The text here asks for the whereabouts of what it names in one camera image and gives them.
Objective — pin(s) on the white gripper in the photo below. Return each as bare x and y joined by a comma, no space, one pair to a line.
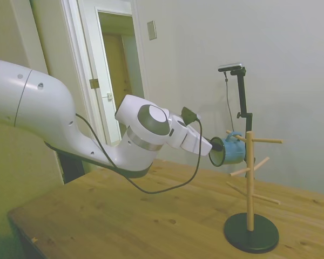
195,141

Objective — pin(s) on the blue enamel mug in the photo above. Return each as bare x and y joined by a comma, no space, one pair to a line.
233,151

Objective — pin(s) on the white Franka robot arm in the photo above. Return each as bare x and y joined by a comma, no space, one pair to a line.
43,108

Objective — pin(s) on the wooden mug tree black base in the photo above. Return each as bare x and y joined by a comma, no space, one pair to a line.
249,234

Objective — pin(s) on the brown wooden door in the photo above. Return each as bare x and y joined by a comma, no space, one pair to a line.
116,81

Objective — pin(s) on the brass door strike plate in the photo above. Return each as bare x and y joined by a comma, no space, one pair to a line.
94,83

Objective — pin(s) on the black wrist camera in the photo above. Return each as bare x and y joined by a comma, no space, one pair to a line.
188,116

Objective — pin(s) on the grey exterior camera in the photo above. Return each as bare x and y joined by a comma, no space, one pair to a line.
230,67

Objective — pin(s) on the grey wall plate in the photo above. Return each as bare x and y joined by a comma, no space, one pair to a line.
151,30

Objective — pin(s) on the white door frame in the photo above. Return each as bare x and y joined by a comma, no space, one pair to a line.
79,67

